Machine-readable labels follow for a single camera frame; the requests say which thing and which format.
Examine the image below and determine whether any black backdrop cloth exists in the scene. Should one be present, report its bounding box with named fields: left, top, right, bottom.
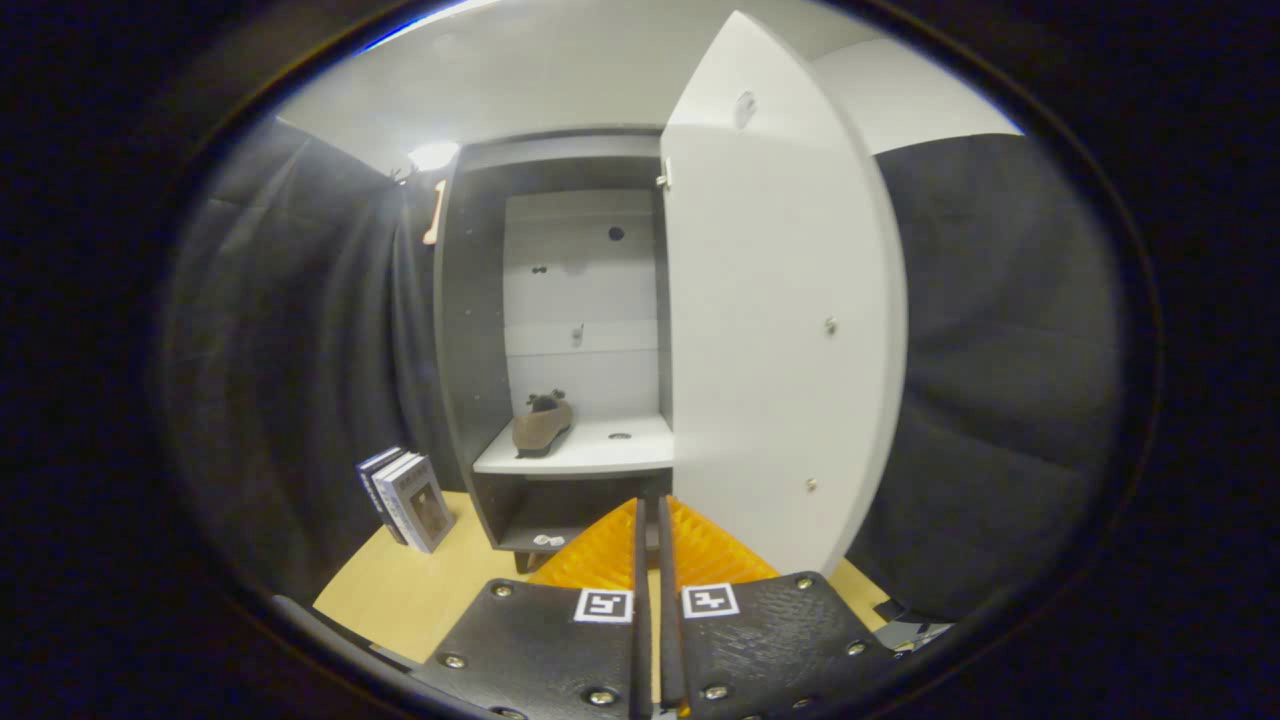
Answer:
left=160, top=115, right=1126, bottom=621

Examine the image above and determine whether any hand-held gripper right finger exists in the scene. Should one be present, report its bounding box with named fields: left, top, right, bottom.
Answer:
left=657, top=495, right=901, bottom=720

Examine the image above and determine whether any white spine book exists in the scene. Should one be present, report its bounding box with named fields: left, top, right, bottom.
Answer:
left=370, top=452, right=423, bottom=549

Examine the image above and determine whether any dark cover book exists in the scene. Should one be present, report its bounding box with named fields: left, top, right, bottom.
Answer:
left=356, top=446, right=411, bottom=546

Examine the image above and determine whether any brown fuzzy shoe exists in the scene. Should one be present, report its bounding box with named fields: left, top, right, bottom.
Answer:
left=512, top=390, right=575, bottom=459

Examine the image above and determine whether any grey portrait cover book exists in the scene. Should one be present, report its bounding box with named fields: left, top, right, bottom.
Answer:
left=385, top=455, right=457, bottom=554

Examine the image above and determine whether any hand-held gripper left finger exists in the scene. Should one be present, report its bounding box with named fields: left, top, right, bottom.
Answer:
left=410, top=495, right=656, bottom=720

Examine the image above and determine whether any white cabinet shelf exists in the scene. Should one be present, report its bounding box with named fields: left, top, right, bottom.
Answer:
left=472, top=415, right=676, bottom=479

